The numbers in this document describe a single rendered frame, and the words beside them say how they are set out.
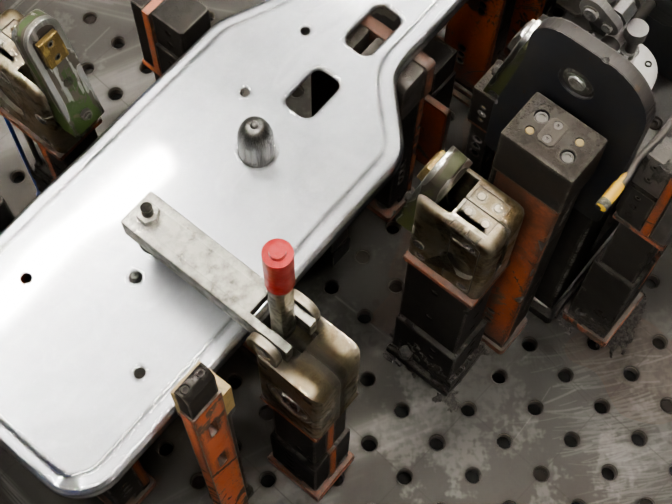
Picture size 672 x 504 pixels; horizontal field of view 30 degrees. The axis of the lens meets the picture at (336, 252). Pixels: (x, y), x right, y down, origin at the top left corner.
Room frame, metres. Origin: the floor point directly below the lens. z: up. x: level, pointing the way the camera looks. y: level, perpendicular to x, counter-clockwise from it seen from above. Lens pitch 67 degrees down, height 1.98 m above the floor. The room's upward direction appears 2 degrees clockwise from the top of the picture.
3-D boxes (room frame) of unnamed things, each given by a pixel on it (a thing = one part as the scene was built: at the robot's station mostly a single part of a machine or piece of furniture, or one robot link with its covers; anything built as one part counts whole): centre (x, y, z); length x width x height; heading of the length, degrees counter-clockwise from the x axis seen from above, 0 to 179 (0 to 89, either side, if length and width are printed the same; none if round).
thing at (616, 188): (0.46, -0.24, 1.09); 0.10 x 0.01 x 0.01; 142
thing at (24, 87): (0.59, 0.28, 0.87); 0.12 x 0.09 x 0.35; 52
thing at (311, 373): (0.31, 0.02, 0.88); 0.07 x 0.06 x 0.35; 52
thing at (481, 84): (0.60, -0.14, 0.84); 0.04 x 0.03 x 0.29; 142
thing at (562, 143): (0.47, -0.17, 0.91); 0.07 x 0.05 x 0.42; 52
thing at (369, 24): (0.64, -0.03, 0.84); 0.12 x 0.05 x 0.29; 52
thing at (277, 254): (0.33, 0.04, 1.13); 0.04 x 0.02 x 0.16; 142
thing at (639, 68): (0.58, -0.24, 0.94); 0.18 x 0.13 x 0.49; 142
